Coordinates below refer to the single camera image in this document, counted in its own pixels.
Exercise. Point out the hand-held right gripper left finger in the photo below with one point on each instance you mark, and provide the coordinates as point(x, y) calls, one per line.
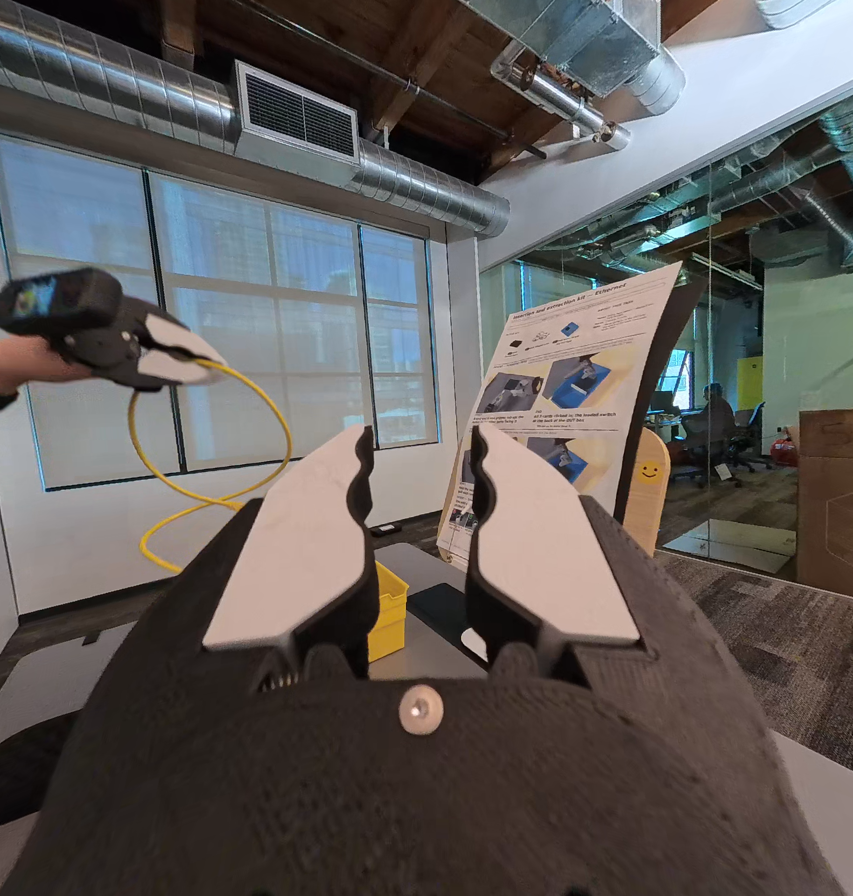
point(293, 560)

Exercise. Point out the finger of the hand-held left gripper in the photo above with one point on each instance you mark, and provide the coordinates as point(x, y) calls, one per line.
point(178, 372)
point(178, 339)

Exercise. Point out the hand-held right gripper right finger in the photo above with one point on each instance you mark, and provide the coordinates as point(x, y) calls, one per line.
point(559, 560)

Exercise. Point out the yellow plastic bin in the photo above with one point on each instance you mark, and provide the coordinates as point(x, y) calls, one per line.
point(388, 609)

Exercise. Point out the person's left hand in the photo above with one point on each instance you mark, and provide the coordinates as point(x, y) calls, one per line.
point(20, 364)

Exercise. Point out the window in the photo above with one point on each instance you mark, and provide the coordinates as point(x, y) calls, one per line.
point(223, 315)

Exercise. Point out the black floor power strip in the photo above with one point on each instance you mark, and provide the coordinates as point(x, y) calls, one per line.
point(388, 529)

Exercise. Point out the yellow smiley sticker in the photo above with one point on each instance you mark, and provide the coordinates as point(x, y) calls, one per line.
point(650, 472)

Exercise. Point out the black desk mat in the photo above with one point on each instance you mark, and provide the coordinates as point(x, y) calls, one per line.
point(437, 605)

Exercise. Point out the printed instruction sheet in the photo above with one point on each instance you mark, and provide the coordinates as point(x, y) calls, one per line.
point(573, 336)

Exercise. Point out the red round machine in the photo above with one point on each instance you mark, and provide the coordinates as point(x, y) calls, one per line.
point(783, 448)

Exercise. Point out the cardboard box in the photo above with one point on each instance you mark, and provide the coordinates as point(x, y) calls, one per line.
point(836, 490)

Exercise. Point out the metal pipe fitting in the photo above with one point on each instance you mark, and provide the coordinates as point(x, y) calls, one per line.
point(559, 98)

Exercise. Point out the round metal duct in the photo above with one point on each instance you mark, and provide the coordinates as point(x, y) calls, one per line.
point(118, 91)

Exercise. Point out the white duct air vent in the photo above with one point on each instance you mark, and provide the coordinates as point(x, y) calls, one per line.
point(300, 112)

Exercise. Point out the yellow wall poster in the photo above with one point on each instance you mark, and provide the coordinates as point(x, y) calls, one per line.
point(750, 383)

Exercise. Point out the large rectangular metal duct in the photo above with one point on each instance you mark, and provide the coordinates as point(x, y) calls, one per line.
point(594, 42)

